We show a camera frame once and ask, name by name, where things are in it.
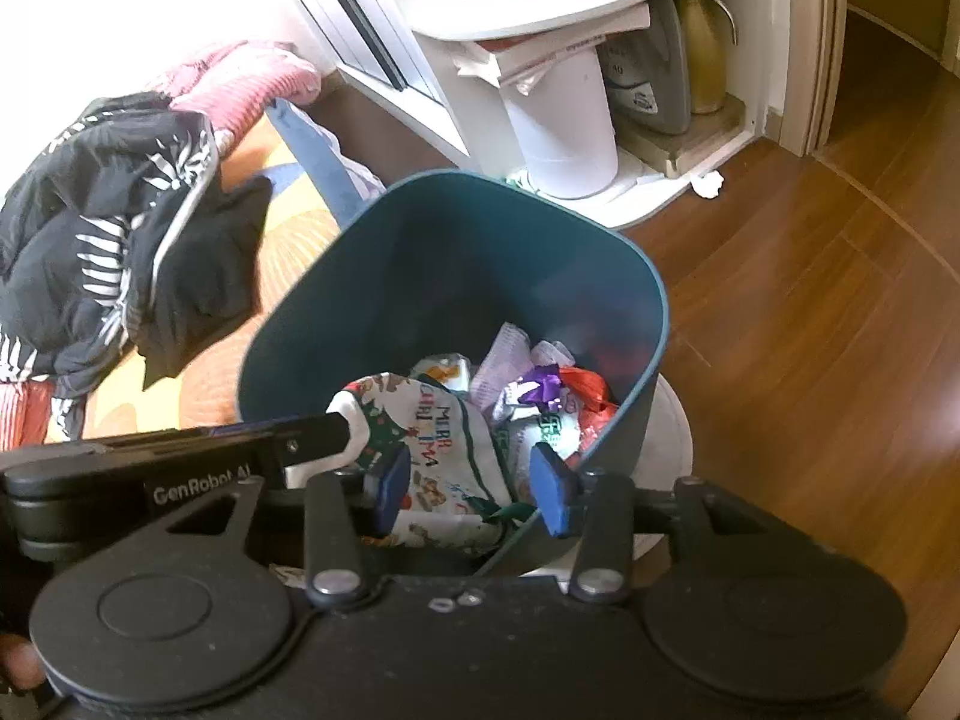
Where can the white paper scrap on floor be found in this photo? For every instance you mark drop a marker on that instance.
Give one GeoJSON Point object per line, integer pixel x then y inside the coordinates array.
{"type": "Point", "coordinates": [708, 186]}

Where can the white shelf unit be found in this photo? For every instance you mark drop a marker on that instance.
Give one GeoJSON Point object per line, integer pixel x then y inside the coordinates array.
{"type": "Point", "coordinates": [464, 119]}

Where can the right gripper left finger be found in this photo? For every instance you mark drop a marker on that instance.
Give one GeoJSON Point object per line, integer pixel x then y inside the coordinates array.
{"type": "Point", "coordinates": [340, 510]}

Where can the red plastic bag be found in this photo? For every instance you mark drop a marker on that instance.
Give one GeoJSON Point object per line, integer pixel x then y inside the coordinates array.
{"type": "Point", "coordinates": [596, 407]}

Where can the person's right hand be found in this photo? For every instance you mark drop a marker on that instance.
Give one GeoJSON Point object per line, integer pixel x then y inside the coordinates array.
{"type": "Point", "coordinates": [21, 667]}

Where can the black floral clothing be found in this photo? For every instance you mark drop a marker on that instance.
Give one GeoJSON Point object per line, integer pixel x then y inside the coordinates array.
{"type": "Point", "coordinates": [89, 236]}

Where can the white cylindrical bin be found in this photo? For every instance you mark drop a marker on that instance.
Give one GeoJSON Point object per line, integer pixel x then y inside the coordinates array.
{"type": "Point", "coordinates": [563, 128]}

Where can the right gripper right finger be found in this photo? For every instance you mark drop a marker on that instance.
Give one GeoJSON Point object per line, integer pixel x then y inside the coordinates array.
{"type": "Point", "coordinates": [597, 508]}

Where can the purple foil wrapper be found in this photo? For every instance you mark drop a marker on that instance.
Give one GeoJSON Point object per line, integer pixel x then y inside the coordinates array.
{"type": "Point", "coordinates": [542, 387]}

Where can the dark teal trash bin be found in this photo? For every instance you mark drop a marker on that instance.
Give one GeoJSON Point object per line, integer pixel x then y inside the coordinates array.
{"type": "Point", "coordinates": [437, 265]}

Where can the Merry Christmas printed bag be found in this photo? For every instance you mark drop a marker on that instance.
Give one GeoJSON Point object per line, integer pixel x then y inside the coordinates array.
{"type": "Point", "coordinates": [457, 496]}

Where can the pink knitted cloth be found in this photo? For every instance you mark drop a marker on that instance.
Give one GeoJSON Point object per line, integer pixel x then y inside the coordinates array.
{"type": "Point", "coordinates": [233, 86]}

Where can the gold thermos jug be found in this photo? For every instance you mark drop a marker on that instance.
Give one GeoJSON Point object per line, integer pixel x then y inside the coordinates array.
{"type": "Point", "coordinates": [706, 26]}

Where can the grey plastic canister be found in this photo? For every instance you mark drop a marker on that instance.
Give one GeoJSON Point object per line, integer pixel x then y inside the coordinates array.
{"type": "Point", "coordinates": [646, 74]}

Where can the white purple snack wrapper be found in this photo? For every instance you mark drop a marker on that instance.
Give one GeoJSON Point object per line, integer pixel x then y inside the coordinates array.
{"type": "Point", "coordinates": [510, 357]}

